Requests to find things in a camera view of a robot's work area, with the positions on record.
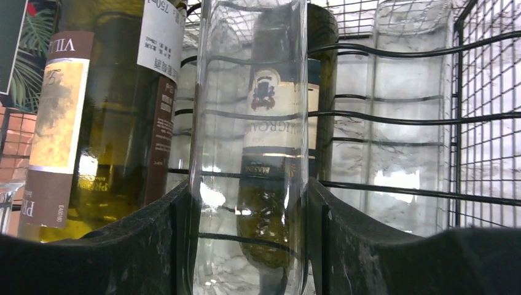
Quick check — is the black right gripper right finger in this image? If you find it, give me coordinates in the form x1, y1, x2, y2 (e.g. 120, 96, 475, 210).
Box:
308, 178, 520, 294

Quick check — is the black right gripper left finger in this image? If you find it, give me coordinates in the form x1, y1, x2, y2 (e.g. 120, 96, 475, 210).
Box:
1, 181, 192, 294

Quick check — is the green bottle silver foil neck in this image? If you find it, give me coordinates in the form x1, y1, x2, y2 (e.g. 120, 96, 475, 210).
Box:
18, 1, 187, 243

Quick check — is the dark green wine bottle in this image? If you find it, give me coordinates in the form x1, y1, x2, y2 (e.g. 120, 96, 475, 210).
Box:
236, 4, 339, 294

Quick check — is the clear tall glass bottle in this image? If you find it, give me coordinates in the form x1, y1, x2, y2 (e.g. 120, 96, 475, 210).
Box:
165, 23, 199, 192

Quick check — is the peach plastic file organizer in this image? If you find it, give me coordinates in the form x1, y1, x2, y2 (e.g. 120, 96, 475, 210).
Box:
1, 107, 36, 236

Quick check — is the black wire wine rack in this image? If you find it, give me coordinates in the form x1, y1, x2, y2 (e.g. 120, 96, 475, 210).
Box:
0, 0, 521, 253

